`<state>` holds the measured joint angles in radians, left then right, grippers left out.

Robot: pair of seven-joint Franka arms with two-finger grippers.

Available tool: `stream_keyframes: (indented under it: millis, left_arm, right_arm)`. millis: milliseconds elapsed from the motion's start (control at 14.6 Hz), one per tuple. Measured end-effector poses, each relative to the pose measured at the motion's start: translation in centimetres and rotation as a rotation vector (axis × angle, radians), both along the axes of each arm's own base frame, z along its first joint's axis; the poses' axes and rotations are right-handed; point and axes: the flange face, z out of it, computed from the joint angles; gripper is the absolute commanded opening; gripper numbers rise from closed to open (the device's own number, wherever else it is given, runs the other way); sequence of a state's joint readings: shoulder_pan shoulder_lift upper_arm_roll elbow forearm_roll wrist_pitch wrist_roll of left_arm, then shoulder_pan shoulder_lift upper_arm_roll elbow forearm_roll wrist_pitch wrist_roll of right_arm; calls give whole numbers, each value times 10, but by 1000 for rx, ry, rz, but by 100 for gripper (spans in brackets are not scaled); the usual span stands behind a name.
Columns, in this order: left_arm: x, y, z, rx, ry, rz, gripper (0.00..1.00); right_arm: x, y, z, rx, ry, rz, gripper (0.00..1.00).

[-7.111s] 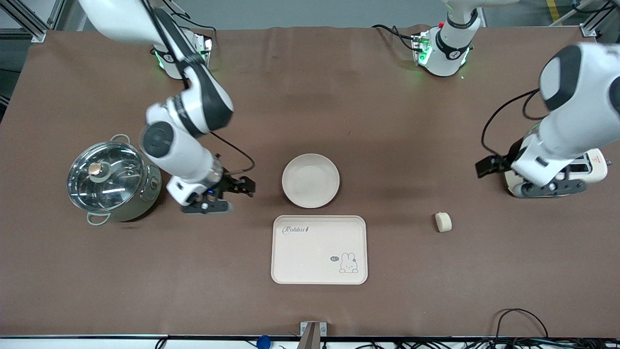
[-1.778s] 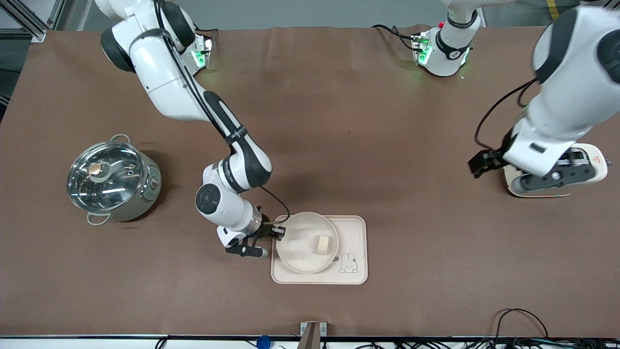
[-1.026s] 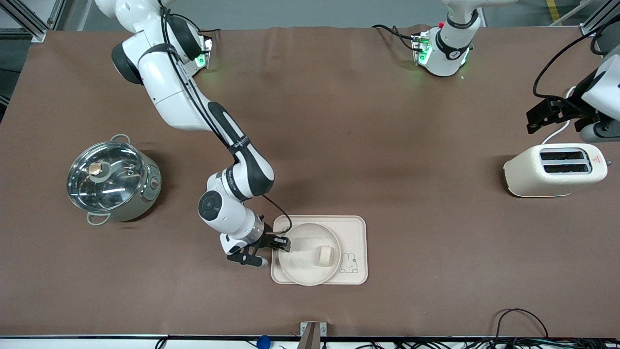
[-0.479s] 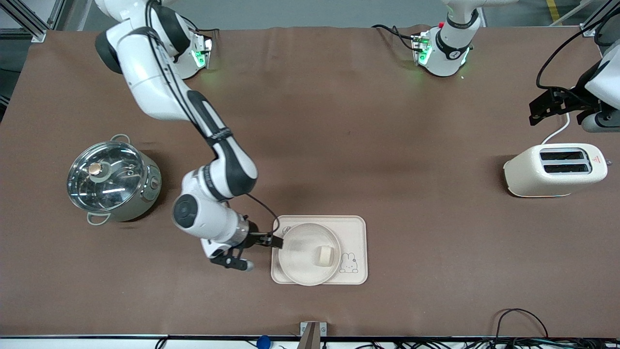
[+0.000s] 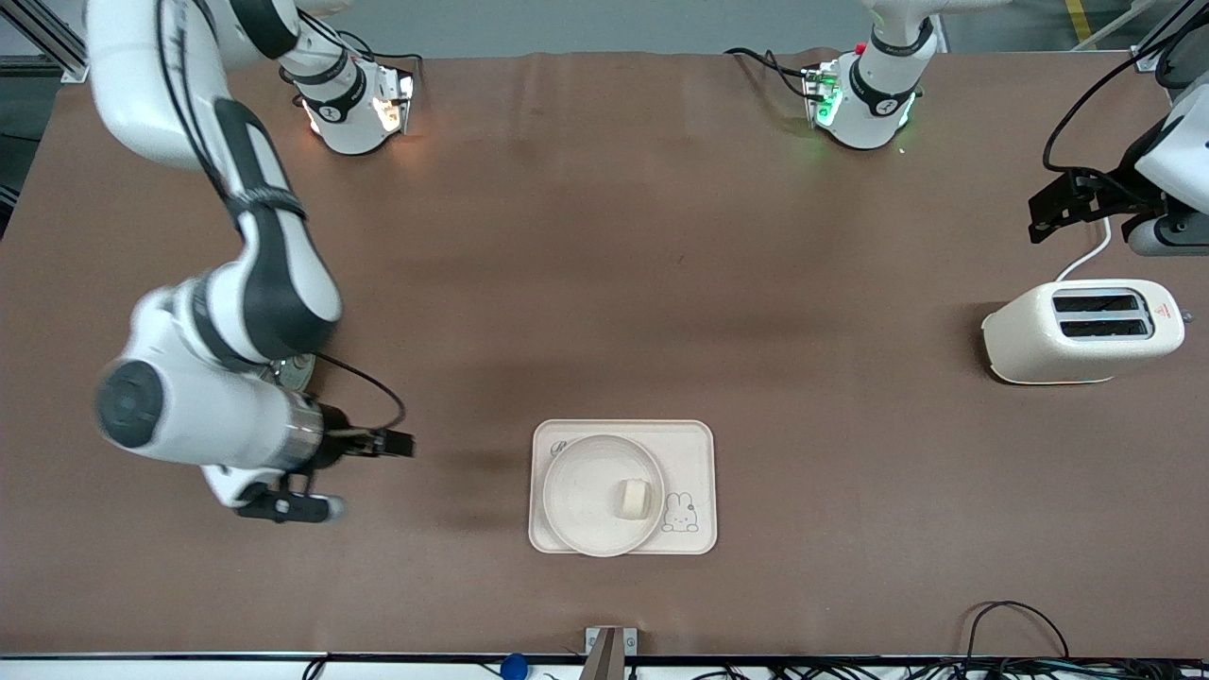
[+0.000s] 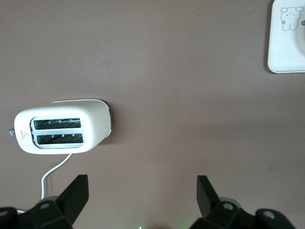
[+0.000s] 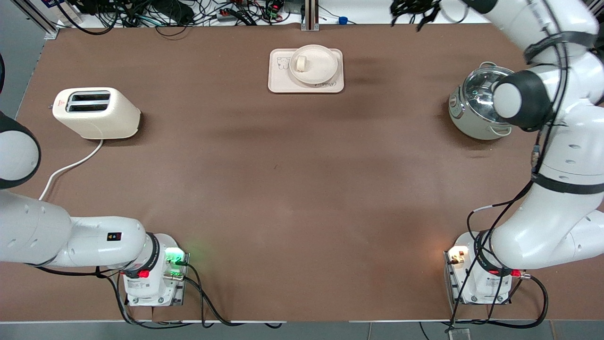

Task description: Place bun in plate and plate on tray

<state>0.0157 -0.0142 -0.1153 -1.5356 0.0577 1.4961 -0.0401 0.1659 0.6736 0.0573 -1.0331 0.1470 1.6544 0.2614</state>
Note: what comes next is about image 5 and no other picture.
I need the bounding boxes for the round cream plate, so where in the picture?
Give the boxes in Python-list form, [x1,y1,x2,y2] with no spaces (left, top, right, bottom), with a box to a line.
[542,434,667,558]

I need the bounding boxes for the cream rabbit print tray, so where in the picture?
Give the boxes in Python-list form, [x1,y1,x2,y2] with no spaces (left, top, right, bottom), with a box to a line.
[528,419,718,555]

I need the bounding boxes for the steel electric cooking pot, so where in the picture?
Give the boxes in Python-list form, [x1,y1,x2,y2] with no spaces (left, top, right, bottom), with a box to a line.
[264,353,318,394]

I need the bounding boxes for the cream two-slot toaster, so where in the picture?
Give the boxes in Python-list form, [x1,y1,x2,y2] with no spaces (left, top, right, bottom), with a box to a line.
[981,279,1195,385]

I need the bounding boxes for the brown table cover sheet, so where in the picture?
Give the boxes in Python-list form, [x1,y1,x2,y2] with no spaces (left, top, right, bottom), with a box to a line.
[0,49,1209,659]

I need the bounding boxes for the white toaster power cable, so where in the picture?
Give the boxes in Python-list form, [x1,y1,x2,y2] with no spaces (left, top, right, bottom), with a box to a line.
[1055,219,1115,283]

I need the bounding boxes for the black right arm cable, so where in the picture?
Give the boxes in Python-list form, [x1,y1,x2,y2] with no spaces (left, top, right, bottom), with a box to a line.
[156,0,408,437]

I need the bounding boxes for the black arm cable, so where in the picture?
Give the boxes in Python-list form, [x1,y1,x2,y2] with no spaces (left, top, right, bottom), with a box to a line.
[156,0,408,437]
[1043,0,1209,190]

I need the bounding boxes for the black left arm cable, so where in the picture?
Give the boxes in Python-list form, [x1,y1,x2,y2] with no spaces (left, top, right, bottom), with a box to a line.
[1043,0,1209,190]

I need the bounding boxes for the aluminium frame profile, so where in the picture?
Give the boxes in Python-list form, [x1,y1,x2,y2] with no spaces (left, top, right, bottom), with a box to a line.
[0,0,95,84]
[1129,0,1209,73]

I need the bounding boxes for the metal bracket with post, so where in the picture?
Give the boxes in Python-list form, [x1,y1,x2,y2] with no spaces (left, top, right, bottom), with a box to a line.
[579,625,639,680]

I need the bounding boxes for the black left base cable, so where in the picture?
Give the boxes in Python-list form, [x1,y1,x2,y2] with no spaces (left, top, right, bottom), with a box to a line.
[724,47,818,101]

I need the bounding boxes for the black base cable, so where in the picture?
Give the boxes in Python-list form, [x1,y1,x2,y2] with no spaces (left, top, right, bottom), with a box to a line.
[724,47,818,101]
[302,14,423,100]

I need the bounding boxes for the black right base cable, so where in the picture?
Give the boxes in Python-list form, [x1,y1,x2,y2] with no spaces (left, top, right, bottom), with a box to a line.
[302,14,423,100]

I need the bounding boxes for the black looped floor cable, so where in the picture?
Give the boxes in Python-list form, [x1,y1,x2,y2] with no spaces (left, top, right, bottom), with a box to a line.
[963,601,1072,664]

